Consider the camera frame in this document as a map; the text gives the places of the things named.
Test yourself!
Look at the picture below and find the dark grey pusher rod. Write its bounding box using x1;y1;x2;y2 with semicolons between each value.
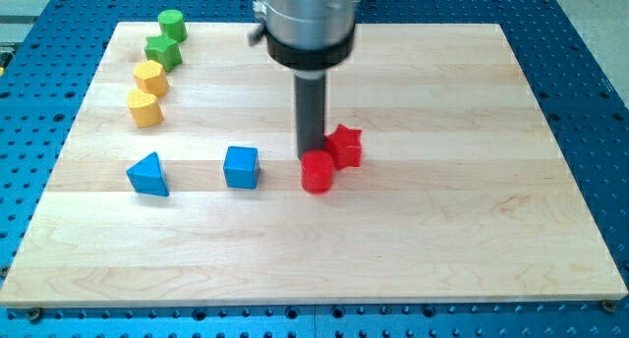
294;73;326;159

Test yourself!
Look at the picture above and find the red cylinder block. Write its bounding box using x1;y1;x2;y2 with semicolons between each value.
301;149;335;194

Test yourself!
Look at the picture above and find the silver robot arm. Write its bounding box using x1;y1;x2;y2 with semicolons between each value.
248;0;360;157

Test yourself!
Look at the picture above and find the blue cube block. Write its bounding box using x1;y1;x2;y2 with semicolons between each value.
223;146;260;189

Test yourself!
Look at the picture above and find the red star block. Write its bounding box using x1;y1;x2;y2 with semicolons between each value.
323;124;362;170

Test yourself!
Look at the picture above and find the green star block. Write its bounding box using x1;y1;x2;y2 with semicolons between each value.
143;33;183;72

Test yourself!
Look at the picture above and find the green cylinder block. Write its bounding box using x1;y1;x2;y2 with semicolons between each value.
157;9;188;42

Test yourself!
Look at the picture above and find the yellow hexagon block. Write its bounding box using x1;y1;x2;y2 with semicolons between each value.
133;60;169;96

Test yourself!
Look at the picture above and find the yellow heart block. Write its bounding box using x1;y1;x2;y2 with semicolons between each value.
126;89;164;128

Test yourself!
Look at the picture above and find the light wooden board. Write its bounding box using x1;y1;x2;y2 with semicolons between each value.
1;22;627;308

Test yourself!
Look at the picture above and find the blue triangle block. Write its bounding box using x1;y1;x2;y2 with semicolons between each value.
126;152;169;197

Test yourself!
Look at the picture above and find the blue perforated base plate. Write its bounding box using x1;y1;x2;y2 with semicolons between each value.
1;0;628;337

